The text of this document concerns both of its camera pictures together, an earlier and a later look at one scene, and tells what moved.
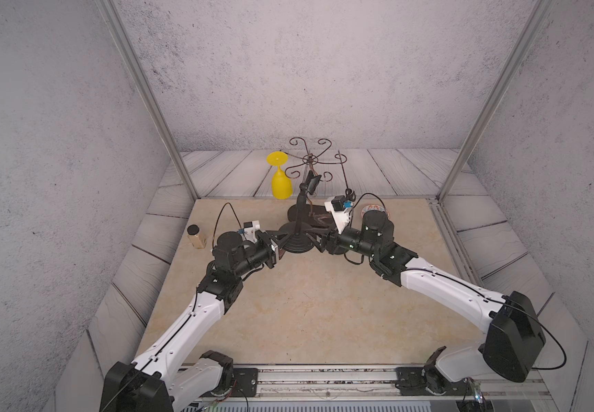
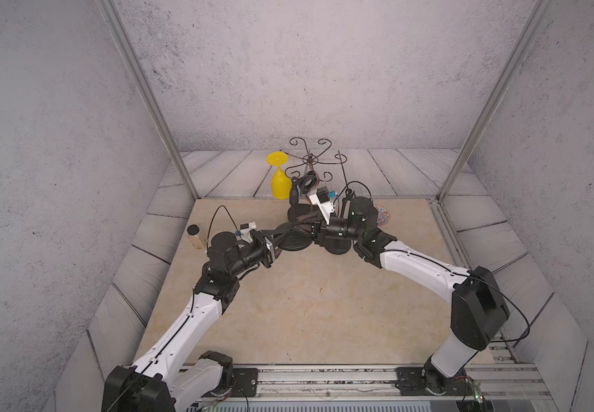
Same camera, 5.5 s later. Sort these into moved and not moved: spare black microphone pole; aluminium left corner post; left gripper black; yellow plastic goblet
Moved: spare black microphone pole
Not moved: aluminium left corner post; left gripper black; yellow plastic goblet
